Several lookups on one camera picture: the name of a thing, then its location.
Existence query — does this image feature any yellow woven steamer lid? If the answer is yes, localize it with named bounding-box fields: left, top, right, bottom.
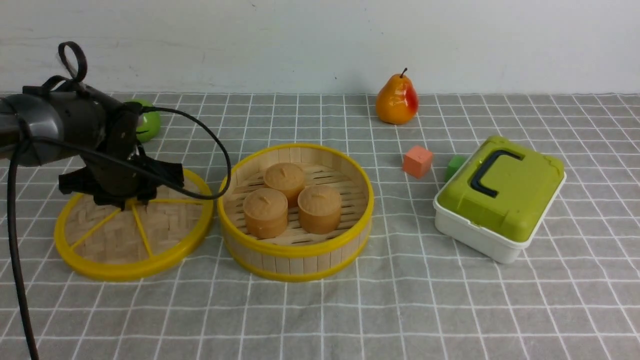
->
left=54, top=186, right=215, bottom=281

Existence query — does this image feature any brown bun front left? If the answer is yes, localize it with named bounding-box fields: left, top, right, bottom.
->
left=242, top=187, right=289, bottom=239

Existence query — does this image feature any bamboo steamer basket yellow rim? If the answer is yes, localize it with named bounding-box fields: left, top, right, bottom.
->
left=217, top=143, right=375, bottom=282

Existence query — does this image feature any orange red pear toy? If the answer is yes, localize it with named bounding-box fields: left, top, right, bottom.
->
left=375, top=67, right=419, bottom=126

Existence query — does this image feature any brown bun front right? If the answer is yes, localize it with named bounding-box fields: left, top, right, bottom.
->
left=297, top=184, right=342, bottom=235

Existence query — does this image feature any green cube block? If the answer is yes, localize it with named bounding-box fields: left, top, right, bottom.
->
left=445, top=154, right=467, bottom=182

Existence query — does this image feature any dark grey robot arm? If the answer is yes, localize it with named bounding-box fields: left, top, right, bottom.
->
left=1, top=86, right=185, bottom=208

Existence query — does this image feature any grey checked tablecloth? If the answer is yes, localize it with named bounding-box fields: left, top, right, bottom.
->
left=16, top=93, right=640, bottom=360

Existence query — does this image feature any brown bun rear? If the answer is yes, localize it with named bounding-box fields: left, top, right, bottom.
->
left=263, top=162, right=306, bottom=202

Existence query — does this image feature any green apple toy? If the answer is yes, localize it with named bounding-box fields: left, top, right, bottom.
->
left=121, top=99, right=162, bottom=144

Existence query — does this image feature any brown bun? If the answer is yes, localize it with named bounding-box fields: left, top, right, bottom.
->
left=297, top=184, right=342, bottom=235
left=263, top=162, right=306, bottom=202
left=242, top=187, right=289, bottom=239

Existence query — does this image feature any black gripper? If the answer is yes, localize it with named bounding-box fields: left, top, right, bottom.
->
left=58, top=107, right=185, bottom=210

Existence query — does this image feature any white box with green lid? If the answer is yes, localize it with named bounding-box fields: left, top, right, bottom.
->
left=433, top=136, right=567, bottom=264

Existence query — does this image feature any orange cube block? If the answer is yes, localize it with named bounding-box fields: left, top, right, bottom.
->
left=402, top=145, right=434, bottom=179

